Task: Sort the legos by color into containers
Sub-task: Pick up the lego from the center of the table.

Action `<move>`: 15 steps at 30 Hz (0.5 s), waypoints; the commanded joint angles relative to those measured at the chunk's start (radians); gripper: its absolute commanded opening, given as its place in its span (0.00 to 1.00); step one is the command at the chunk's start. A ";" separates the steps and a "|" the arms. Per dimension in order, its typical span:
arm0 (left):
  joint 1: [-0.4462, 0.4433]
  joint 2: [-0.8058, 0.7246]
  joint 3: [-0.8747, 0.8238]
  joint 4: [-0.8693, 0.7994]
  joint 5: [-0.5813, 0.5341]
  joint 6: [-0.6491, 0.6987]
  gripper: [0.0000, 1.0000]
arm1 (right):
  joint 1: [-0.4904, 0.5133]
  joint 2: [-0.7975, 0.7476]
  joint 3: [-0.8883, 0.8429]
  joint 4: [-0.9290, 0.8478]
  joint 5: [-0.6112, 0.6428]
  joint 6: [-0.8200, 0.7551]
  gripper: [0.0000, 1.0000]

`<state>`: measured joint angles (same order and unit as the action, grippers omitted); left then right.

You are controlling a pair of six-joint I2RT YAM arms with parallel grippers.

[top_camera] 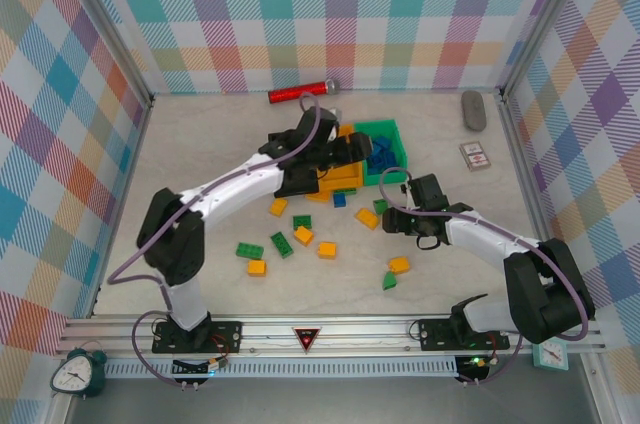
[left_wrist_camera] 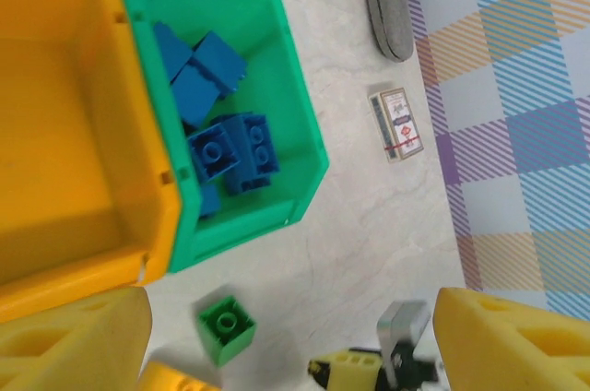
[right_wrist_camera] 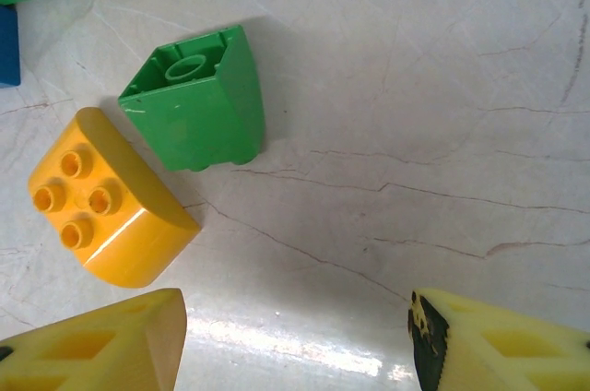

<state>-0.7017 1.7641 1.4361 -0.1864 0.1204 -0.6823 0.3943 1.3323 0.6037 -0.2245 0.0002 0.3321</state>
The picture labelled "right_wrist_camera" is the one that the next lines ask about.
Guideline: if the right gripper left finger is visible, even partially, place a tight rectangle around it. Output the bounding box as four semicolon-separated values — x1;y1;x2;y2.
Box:
0;288;188;391

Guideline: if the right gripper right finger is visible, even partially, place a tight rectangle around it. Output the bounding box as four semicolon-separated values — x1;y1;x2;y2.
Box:
407;288;590;391

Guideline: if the yellow curved lego brick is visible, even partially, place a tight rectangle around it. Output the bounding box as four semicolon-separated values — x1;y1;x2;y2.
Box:
26;106;202;290

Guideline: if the green sloped lego brick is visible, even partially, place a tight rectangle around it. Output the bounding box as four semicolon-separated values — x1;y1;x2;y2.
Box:
117;24;265;173

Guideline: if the blue lego brick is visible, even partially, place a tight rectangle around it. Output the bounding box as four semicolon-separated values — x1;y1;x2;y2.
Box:
0;3;22;88

